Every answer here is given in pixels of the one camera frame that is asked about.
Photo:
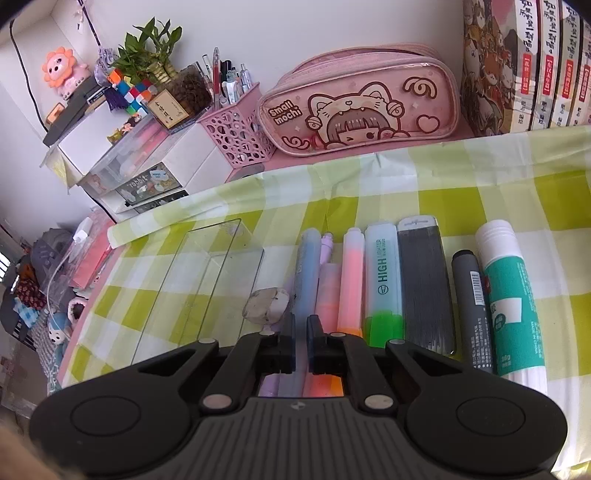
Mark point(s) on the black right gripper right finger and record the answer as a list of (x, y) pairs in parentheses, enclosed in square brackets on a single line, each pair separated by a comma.
[(326, 353)]

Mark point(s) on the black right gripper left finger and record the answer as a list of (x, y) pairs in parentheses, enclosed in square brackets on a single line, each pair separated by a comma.
[(279, 347)]

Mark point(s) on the purple cartoon pen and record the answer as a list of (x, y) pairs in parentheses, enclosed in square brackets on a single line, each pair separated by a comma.
[(270, 384)]

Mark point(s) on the pink orange tall highlighter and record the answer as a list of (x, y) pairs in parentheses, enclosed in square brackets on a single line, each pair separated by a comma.
[(351, 294)]

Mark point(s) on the pink orange short highlighter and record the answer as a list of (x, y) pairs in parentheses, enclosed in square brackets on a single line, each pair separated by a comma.
[(327, 309)]

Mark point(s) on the green cap highlighter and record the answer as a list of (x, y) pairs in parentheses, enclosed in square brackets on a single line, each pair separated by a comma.
[(383, 282)]

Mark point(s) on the clear acrylic organizer box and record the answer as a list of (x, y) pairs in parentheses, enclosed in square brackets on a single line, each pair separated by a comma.
[(204, 290)]

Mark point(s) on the blue pastel highlighter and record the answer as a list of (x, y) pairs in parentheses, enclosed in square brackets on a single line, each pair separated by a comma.
[(307, 270)]

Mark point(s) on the grey pencil lead case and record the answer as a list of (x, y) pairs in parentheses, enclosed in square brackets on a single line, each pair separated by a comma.
[(427, 303)]

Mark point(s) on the black marker pen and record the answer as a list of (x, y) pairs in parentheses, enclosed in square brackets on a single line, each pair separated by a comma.
[(477, 345)]

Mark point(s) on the grey kneaded eraser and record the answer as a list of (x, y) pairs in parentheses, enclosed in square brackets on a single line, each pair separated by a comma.
[(266, 306)]

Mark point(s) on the green checked tablecloth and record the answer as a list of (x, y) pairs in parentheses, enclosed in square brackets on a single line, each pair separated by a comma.
[(539, 182)]

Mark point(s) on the white green glue stick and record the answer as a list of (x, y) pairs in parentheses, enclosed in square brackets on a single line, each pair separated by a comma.
[(516, 328)]

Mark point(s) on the pink folder stack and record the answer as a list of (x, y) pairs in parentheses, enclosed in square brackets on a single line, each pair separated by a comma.
[(95, 250)]

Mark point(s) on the pink perforated pen holder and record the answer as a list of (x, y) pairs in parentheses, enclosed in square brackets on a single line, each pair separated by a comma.
[(234, 130)]

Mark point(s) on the clear plastic storage drawer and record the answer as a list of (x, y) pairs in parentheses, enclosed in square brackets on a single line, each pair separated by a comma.
[(124, 160)]

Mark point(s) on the white desktop drawer unit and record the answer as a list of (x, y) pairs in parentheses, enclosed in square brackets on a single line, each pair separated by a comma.
[(186, 162)]

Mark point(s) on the pink cat pencil case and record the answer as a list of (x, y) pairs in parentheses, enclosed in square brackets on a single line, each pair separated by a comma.
[(361, 97)]

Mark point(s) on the wooden framed calligraphy sign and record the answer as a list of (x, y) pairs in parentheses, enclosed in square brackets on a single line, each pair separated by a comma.
[(167, 110)]

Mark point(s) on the colourful rubik cube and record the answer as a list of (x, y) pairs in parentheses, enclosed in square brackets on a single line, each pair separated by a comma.
[(136, 96)]

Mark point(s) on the black flat box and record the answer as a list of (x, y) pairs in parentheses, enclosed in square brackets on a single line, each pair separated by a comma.
[(86, 94)]

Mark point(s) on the lucky bamboo plant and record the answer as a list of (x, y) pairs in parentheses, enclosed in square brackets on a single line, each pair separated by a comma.
[(146, 56)]

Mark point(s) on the boxed book set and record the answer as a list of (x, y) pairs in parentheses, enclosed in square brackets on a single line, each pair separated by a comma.
[(526, 66)]

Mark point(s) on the pink lion toy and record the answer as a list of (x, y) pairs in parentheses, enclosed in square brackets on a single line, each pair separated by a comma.
[(62, 72)]

